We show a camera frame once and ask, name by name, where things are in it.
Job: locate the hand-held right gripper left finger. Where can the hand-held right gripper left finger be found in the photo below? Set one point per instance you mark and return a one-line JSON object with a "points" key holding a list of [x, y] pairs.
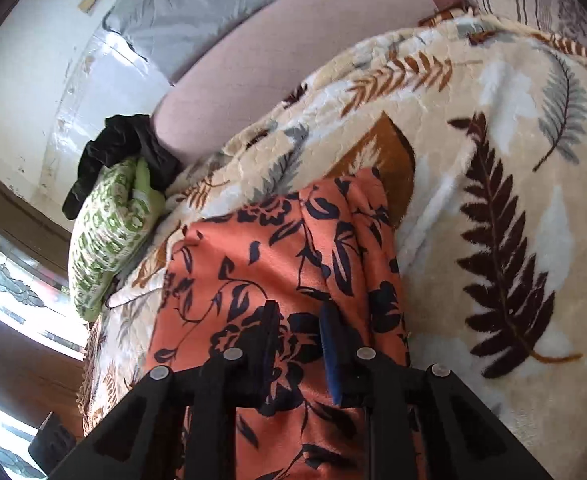
{"points": [[269, 355]]}

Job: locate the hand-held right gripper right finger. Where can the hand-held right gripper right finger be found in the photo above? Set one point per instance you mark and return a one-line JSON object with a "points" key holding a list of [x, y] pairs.
{"points": [[332, 360]]}

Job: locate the orange floral garment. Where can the orange floral garment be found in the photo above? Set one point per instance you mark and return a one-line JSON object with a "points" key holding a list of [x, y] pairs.
{"points": [[273, 250]]}

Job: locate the brown quilted frilled bedspread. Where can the brown quilted frilled bedspread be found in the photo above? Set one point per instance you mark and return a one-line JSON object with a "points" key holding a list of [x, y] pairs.
{"points": [[87, 390]]}

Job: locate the green patterned pillow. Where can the green patterned pillow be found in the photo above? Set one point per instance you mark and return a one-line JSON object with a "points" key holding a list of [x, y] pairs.
{"points": [[108, 230]]}

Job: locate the dark object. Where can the dark object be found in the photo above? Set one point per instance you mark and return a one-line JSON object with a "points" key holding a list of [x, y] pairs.
{"points": [[51, 442]]}

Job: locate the black cloth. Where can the black cloth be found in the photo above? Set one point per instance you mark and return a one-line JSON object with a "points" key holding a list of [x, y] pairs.
{"points": [[123, 140]]}

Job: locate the stained glass window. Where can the stained glass window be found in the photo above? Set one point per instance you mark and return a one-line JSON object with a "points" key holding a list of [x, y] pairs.
{"points": [[3, 285]]}

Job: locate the cream leaf print blanket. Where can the cream leaf print blanket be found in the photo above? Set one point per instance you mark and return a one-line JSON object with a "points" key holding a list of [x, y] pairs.
{"points": [[473, 120]]}

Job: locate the pink bedsheet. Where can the pink bedsheet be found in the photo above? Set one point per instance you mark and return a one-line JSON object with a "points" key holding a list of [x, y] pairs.
{"points": [[273, 60]]}

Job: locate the grey pillow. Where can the grey pillow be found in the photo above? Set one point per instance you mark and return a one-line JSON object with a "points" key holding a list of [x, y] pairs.
{"points": [[198, 10]]}

